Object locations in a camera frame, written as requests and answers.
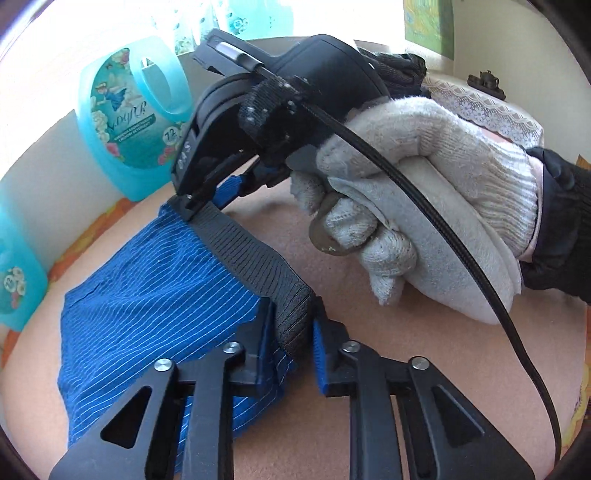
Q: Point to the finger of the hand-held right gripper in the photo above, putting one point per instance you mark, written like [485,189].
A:
[231,190]
[189,205]

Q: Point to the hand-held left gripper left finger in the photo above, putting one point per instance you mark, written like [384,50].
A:
[265,355]

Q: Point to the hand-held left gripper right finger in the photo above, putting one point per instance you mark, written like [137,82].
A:
[321,355]

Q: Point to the blue striped pants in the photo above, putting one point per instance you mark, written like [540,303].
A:
[152,314]

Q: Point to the person's right hand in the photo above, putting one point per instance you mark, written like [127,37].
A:
[415,138]

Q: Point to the dark cloth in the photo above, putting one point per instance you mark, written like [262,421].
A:
[401,69]

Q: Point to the teal detergent bottle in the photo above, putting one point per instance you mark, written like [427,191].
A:
[117,129]
[240,18]
[18,277]

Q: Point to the orange patterned sheet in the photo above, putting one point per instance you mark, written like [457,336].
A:
[92,230]

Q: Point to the small dark ornament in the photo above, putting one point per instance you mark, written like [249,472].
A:
[485,84]

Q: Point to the white lace cloth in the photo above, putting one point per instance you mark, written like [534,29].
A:
[489,110]

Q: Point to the wall poster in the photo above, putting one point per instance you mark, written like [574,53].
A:
[427,25]

